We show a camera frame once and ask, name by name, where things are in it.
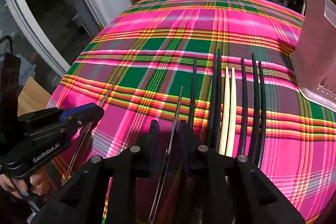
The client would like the pink plastic utensil holder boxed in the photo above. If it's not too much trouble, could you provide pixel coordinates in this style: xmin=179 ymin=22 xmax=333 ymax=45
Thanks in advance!
xmin=290 ymin=0 xmax=336 ymax=111

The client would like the person's left hand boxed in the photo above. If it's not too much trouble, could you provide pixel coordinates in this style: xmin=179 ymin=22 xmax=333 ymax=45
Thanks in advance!
xmin=1 ymin=167 xmax=50 ymax=199

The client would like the cream chopstick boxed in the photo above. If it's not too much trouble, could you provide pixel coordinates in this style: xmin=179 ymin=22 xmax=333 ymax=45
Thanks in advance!
xmin=219 ymin=67 xmax=230 ymax=155
xmin=226 ymin=68 xmax=237 ymax=157

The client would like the black chopstick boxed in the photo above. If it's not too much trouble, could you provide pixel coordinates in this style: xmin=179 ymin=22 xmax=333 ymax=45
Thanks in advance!
xmin=212 ymin=48 xmax=222 ymax=150
xmin=248 ymin=53 xmax=260 ymax=162
xmin=238 ymin=58 xmax=248 ymax=155
xmin=256 ymin=61 xmax=266 ymax=169
xmin=206 ymin=52 xmax=218 ymax=147
xmin=188 ymin=57 xmax=197 ymax=132

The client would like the pink plaid tablecloth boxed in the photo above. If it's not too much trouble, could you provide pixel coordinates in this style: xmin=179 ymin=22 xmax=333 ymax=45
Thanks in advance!
xmin=49 ymin=0 xmax=335 ymax=223

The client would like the metal chopstick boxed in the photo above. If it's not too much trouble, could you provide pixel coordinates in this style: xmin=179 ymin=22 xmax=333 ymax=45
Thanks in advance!
xmin=63 ymin=76 xmax=120 ymax=184
xmin=148 ymin=86 xmax=183 ymax=224

